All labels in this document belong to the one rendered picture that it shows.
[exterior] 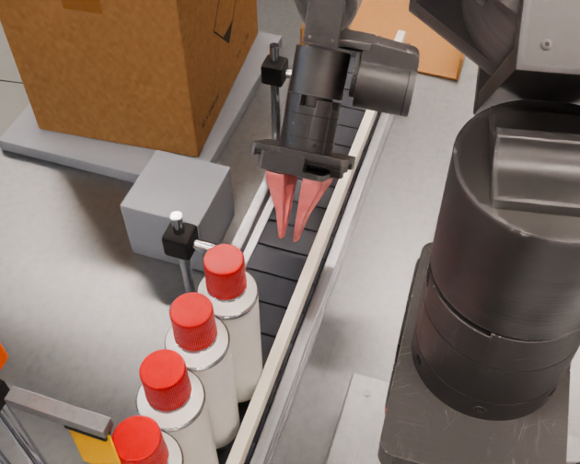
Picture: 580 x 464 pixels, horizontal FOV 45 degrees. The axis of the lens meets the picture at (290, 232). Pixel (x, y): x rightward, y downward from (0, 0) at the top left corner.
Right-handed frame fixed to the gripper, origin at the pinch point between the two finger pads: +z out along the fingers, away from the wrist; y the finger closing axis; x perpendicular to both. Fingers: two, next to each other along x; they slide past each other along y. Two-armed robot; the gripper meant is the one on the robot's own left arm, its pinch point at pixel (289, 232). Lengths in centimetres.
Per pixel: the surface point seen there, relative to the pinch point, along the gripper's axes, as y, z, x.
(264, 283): -2.0, 6.6, 1.0
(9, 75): -138, 1, 145
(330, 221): 3.3, -1.1, 5.2
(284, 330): 2.8, 8.6, -6.9
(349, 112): -0.1, -12.9, 25.2
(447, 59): 11, -23, 46
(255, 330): 2.1, 5.6, -16.6
